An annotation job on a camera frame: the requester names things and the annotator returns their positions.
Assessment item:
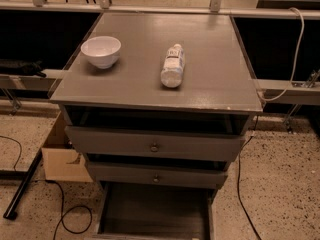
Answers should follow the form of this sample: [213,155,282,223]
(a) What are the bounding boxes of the white cable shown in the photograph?
[258,6,306,103]

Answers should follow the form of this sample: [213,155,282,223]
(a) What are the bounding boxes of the black floor cable left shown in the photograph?
[46,179,93,240]

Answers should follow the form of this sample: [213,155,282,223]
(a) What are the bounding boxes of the black floor cable right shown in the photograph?
[234,115,263,240]

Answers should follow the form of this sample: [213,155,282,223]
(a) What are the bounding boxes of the clear plastic water bottle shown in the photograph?
[160,44,185,88]

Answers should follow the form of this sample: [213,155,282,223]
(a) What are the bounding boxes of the black floor cable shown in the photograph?
[46,179,93,240]
[234,115,263,240]

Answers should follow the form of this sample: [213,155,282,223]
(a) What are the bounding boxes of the grey drawer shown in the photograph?
[65,126,244,161]
[85,183,214,240]
[87,162,227,189]

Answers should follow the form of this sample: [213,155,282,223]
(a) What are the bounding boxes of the grey top drawer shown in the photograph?
[65,126,244,161]

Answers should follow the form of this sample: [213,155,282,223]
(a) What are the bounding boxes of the black metal bar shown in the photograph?
[1,151,42,220]

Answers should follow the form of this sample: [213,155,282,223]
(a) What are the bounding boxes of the cardboard box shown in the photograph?
[41,113,92,183]

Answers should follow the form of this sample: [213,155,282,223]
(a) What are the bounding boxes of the white bowl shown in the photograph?
[81,36,121,69]

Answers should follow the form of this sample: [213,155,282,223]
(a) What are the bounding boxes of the grey middle drawer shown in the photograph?
[87,162,227,189]

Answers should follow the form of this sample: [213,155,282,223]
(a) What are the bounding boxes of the grey drawer cabinet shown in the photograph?
[49,11,264,210]

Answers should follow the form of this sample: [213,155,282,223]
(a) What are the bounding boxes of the black bag on rail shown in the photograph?
[0,59,47,78]

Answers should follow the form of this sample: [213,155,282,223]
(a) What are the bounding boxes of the grey bottom drawer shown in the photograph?
[85,183,214,240]

